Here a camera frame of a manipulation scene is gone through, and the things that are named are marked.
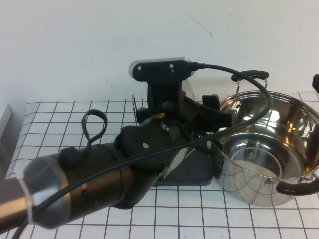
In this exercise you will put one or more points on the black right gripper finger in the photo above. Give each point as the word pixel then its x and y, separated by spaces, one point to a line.
pixel 316 83

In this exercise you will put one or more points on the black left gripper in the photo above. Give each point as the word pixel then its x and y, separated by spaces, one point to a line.
pixel 169 104

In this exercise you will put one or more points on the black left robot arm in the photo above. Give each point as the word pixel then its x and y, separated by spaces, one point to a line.
pixel 99 169

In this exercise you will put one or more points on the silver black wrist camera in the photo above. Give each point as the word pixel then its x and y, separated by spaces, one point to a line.
pixel 159 69

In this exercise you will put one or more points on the black plastic rack tray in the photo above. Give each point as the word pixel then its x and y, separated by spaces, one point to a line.
pixel 197 174

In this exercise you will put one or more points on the white zip tie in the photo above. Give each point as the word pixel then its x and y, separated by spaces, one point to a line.
pixel 26 196

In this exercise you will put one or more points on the stainless steel pot lid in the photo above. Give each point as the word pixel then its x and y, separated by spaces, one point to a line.
pixel 180 156

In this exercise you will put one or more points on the white black grid tablecloth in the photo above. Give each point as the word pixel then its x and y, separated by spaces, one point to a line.
pixel 62 119

